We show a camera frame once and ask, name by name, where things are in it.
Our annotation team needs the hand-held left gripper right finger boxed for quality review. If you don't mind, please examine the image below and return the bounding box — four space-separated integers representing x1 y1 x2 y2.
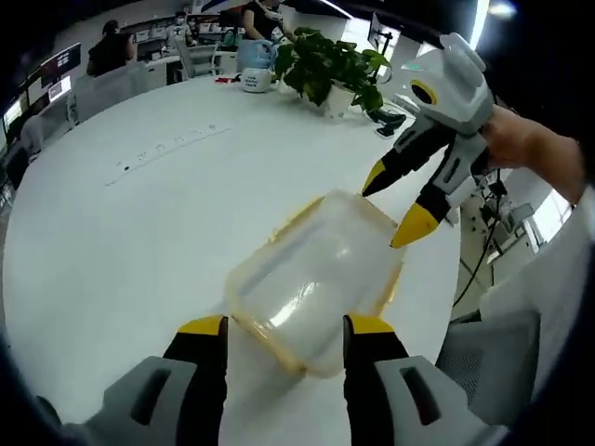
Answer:
342 313 490 446

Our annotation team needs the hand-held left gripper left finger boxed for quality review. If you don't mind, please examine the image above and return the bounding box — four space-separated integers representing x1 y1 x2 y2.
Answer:
86 314 231 446

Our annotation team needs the clear container with plastic buckle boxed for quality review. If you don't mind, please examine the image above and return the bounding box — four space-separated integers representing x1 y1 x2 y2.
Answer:
224 187 409 380

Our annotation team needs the person's right hand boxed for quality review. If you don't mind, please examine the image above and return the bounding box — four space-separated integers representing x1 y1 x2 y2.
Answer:
480 105 555 170

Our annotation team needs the black monitor stand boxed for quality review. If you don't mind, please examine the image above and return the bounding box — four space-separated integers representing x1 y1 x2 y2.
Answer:
373 107 409 140

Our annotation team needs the white plant pot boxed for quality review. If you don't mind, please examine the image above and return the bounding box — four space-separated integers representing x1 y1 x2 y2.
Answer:
322 83 355 121

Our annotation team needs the desk monitor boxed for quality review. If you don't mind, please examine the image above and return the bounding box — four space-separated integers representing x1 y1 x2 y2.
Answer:
366 10 397 62

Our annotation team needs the grey mesh office chair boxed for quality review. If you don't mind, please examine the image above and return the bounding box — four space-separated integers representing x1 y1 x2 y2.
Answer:
435 308 543 420

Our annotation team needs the green potted plant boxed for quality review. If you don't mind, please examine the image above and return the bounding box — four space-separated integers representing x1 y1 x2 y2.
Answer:
271 26 394 125

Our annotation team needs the person's white shirt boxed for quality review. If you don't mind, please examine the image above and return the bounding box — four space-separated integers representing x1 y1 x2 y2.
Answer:
477 184 595 422

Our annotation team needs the white mug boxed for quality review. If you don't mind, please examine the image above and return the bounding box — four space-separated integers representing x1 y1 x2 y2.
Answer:
241 68 273 96

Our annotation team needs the light blue bag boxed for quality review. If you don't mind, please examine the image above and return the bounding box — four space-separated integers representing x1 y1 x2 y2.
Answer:
236 38 278 75

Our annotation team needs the black cable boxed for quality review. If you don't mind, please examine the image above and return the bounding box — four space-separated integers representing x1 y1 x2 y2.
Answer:
452 165 504 318

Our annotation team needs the dark wall screen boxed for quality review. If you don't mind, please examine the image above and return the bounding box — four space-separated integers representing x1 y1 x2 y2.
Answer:
40 42 83 104

